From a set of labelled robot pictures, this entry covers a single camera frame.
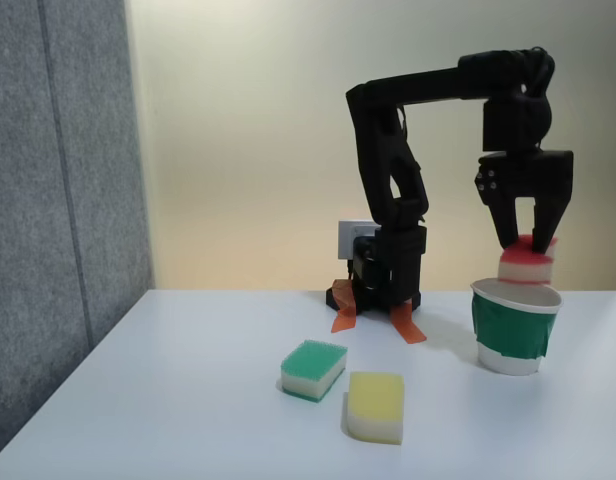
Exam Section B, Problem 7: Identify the red and white sponge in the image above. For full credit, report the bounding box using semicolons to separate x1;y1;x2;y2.
496;233;560;287

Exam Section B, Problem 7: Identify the white cup with green tape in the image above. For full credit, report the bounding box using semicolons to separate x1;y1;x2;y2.
470;277;564;377

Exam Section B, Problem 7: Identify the orange tape strip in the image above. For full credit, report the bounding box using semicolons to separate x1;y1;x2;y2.
391;302;428;345
331;278;358;334

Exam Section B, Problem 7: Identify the yellow and white sponge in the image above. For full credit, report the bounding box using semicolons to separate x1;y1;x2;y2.
345;371;406;446

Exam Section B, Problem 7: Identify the green and white sponge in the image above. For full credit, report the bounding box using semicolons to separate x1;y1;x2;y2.
280;338;349;405

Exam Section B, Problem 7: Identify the grey felt partition panel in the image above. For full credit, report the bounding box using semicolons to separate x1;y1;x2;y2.
0;0;155;454

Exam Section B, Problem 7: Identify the white wall socket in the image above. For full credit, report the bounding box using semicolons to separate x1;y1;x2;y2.
337;218;378;261

